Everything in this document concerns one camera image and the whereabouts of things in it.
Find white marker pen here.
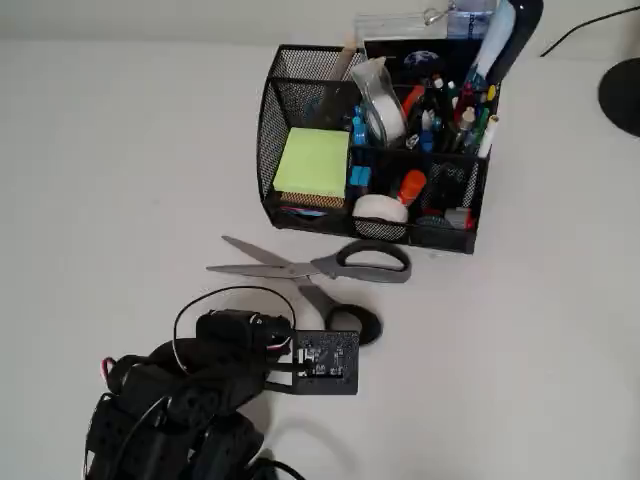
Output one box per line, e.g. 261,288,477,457
476,114,500,159

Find green marker pen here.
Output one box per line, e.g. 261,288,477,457
471,106,492,147

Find white tape roll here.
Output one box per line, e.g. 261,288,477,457
351,193,410,224

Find grey handled scissors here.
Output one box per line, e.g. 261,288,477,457
205,235,413,347

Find black mesh desk organizer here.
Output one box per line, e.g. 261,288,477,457
255,43,501,255

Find grey red sharpener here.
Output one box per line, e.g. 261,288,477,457
443,206,476,232

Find clear tape dispenser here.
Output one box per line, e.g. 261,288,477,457
349,56,409,150

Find blue lanyard card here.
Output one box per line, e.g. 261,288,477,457
445,0,497,41

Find black camera circuit board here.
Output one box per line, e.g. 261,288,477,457
264,328,362,397

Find orange capped glue stick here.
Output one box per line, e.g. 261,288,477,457
393,169,428,208

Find thin black looped cable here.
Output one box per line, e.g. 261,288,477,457
172,285,297,377

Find green sticky note pad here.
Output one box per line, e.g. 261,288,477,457
272,126,352,199

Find coloured sticky flags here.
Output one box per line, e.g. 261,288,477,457
278,202,330,219

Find wooden ruler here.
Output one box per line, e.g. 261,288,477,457
319,31,359,117

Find black round lamp base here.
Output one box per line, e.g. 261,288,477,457
597,56,640,139

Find dark card with globe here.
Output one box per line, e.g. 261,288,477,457
363,38,477,87

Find clear plastic bag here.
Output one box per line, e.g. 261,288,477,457
354,6,452,42

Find black lamp cable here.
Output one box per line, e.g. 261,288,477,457
539,5,640,58

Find black curved shoehorn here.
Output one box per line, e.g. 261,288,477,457
485,0,545,85

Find orange handled cutter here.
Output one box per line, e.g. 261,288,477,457
400,84,427,115

